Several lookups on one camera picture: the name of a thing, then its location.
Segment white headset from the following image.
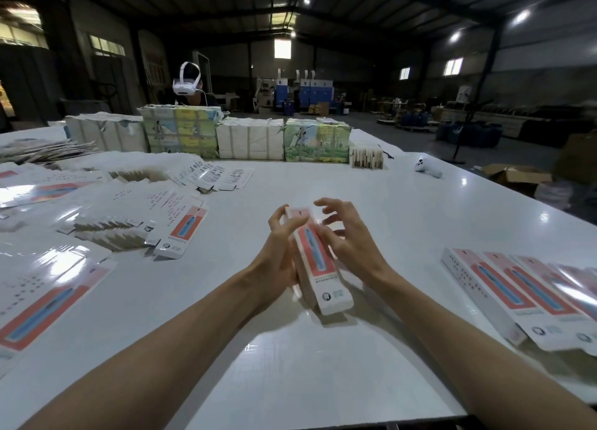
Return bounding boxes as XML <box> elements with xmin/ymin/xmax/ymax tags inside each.
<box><xmin>172</xmin><ymin>62</ymin><xmax>203</xmax><ymax>96</ymax></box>

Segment blue bins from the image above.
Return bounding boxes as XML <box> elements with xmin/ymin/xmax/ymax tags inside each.
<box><xmin>435</xmin><ymin>120</ymin><xmax>503</xmax><ymax>147</ymax></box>

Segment white plastic bags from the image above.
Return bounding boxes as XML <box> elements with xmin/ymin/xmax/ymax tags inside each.
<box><xmin>534</xmin><ymin>180</ymin><xmax>574</xmax><ymax>211</ymax></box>

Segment small beige card stack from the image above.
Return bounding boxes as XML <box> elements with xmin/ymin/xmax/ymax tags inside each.
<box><xmin>349</xmin><ymin>146</ymin><xmax>386</xmax><ymax>170</ymax></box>

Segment person's left forearm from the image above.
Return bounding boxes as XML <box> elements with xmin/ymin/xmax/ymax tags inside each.
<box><xmin>23</xmin><ymin>271</ymin><xmax>272</xmax><ymax>430</ymax></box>

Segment grey crate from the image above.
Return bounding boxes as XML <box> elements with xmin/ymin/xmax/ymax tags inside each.
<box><xmin>60</xmin><ymin>99</ymin><xmax>111</xmax><ymax>117</ymax></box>

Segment small white object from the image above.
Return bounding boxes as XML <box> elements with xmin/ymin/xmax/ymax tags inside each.
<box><xmin>414</xmin><ymin>157</ymin><xmax>443</xmax><ymax>179</ymax></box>

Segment black floor stand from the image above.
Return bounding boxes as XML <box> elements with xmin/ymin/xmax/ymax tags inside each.
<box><xmin>446</xmin><ymin>43</ymin><xmax>498</xmax><ymax>163</ymax></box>

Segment person's left hand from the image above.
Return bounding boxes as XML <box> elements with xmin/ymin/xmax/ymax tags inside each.
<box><xmin>243</xmin><ymin>205</ymin><xmax>311</xmax><ymax>305</ymax></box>

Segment dark grey cabinet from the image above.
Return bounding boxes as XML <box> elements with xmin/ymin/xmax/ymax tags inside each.
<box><xmin>0</xmin><ymin>43</ymin><xmax>62</xmax><ymax>121</ymax></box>

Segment person's right forearm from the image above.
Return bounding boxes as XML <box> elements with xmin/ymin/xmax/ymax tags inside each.
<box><xmin>373</xmin><ymin>271</ymin><xmax>597</xmax><ymax>430</ymax></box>

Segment tall cardboard box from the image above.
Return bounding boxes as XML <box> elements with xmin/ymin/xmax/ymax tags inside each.
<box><xmin>557</xmin><ymin>131</ymin><xmax>597</xmax><ymax>186</ymax></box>

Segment pile of grey flat sheets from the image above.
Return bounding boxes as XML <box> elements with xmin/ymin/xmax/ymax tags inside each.
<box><xmin>0</xmin><ymin>139</ymin><xmax>95</xmax><ymax>165</ymax></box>

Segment blue machine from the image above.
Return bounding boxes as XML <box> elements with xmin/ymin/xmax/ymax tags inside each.
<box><xmin>274</xmin><ymin>68</ymin><xmax>335</xmax><ymax>114</ymax></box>

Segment green printed carton bundle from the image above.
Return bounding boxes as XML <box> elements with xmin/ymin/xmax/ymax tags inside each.
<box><xmin>284</xmin><ymin>117</ymin><xmax>352</xmax><ymax>164</ymax></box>

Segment pile of carton blanks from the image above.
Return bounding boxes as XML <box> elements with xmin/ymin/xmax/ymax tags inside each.
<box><xmin>0</xmin><ymin>152</ymin><xmax>253</xmax><ymax>375</ymax></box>

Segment open cardboard box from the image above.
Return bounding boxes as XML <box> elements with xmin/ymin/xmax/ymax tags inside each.
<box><xmin>483</xmin><ymin>162</ymin><xmax>553</xmax><ymax>198</ymax></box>

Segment person's right hand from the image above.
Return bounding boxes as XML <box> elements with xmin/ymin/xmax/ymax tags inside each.
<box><xmin>310</xmin><ymin>198</ymin><xmax>399</xmax><ymax>293</ymax></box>

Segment row of white cartons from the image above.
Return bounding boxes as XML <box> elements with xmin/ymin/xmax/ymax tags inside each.
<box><xmin>63</xmin><ymin>112</ymin><xmax>149</xmax><ymax>154</ymax></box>
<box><xmin>216</xmin><ymin>117</ymin><xmax>285</xmax><ymax>160</ymax></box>

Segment toothbrush carton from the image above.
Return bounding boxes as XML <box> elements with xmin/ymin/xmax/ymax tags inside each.
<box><xmin>286</xmin><ymin>206</ymin><xmax>356</xmax><ymax>316</ymax></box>

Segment green yellow carton bundle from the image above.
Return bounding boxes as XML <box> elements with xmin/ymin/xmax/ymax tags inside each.
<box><xmin>138</xmin><ymin>104</ymin><xmax>225</xmax><ymax>158</ymax></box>

